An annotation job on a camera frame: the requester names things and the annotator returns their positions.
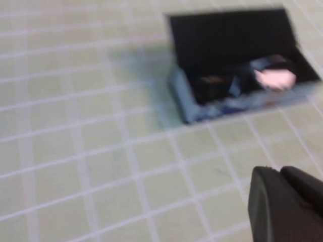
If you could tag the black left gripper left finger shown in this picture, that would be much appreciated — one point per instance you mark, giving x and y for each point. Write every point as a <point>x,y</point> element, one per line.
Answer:
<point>272,214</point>

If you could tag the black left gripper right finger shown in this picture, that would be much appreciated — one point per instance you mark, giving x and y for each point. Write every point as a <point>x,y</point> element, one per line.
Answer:
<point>306,187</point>

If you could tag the black framed glasses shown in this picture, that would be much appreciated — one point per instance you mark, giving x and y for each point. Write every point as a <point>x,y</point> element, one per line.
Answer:
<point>277,66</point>

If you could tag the black glasses case printed sides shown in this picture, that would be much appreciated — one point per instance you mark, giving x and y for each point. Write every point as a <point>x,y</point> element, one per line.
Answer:
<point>227,37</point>

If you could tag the green checked tablecloth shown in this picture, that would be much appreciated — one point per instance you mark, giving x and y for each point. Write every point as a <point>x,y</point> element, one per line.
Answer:
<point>101,151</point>

